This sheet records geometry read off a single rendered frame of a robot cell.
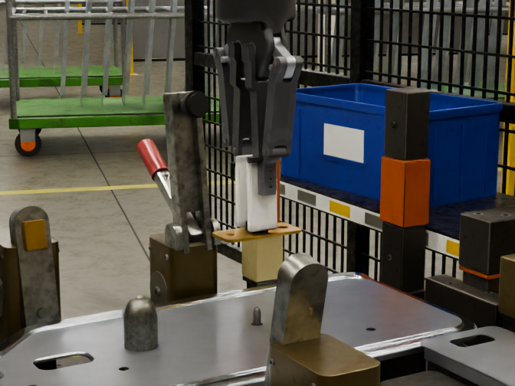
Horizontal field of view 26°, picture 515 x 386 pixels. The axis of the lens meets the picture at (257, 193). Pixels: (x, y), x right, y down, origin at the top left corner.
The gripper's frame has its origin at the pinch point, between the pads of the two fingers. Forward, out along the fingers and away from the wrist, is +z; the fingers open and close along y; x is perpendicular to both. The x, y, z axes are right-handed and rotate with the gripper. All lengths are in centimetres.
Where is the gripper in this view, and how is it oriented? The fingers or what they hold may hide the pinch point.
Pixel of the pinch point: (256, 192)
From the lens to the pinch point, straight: 108.3
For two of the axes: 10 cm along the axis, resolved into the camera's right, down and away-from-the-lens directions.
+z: 0.0, 9.8, 2.1
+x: 8.7, -1.1, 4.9
